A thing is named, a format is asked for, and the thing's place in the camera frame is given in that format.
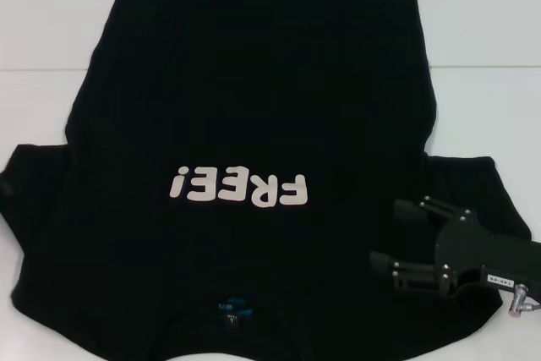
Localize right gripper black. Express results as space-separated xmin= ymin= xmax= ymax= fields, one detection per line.
xmin=369 ymin=194 xmax=541 ymax=298

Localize black shirt with FREE print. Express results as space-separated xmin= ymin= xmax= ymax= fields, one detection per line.
xmin=0 ymin=0 xmax=533 ymax=361

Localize right gripper silver cable connector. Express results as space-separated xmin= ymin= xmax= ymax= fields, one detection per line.
xmin=505 ymin=283 xmax=541 ymax=316

